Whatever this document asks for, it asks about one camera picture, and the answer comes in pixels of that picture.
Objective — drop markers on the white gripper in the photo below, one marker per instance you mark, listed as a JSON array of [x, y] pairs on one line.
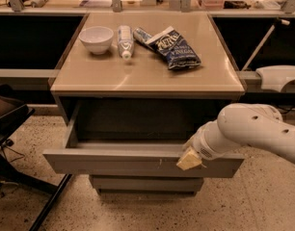
[[200, 147]]

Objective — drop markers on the grey top drawer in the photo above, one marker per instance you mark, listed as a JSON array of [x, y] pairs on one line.
[[136, 137]]

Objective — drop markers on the grey drawer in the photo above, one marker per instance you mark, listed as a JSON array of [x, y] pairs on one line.
[[136, 137], [148, 184]]

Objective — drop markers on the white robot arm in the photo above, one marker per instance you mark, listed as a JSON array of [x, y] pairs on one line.
[[239, 124]]

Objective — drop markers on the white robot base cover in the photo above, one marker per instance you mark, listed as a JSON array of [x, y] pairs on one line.
[[276, 77]]

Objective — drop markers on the grey bottom drawer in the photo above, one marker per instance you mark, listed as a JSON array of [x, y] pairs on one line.
[[148, 184]]

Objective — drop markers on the grey drawer cabinet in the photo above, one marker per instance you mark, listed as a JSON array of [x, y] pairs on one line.
[[85, 76]]

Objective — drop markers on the blue vinegar chip bag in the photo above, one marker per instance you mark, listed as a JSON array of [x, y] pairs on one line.
[[171, 46]]

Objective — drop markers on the clear plastic water bottle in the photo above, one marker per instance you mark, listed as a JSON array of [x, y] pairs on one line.
[[125, 42]]

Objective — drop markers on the white ceramic bowl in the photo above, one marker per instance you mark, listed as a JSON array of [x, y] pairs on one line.
[[97, 39]]

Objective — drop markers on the dark clutter on shelf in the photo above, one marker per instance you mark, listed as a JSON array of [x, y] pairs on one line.
[[236, 4]]

